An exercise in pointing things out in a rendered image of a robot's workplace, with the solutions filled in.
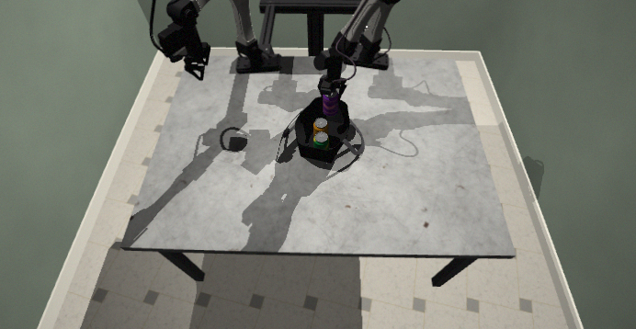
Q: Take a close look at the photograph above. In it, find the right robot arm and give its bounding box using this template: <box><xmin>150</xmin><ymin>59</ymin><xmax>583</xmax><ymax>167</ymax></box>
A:
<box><xmin>157</xmin><ymin>0</ymin><xmax>280</xmax><ymax>71</ymax></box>

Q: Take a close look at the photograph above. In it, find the orange drink can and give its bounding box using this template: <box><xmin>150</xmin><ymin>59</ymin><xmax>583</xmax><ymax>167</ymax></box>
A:
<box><xmin>313</xmin><ymin>118</ymin><xmax>329</xmax><ymax>138</ymax></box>

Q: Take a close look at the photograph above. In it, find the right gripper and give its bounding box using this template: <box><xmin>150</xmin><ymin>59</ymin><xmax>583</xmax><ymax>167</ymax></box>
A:
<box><xmin>165</xmin><ymin>39</ymin><xmax>210</xmax><ymax>81</ymax></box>

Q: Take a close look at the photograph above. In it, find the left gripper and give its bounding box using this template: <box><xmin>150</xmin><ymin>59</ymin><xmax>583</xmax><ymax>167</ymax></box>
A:
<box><xmin>318</xmin><ymin>67</ymin><xmax>347</xmax><ymax>103</ymax></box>

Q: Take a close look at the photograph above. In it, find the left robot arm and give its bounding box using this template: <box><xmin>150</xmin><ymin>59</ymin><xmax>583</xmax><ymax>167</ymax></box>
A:
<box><xmin>313</xmin><ymin>0</ymin><xmax>400</xmax><ymax>71</ymax></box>

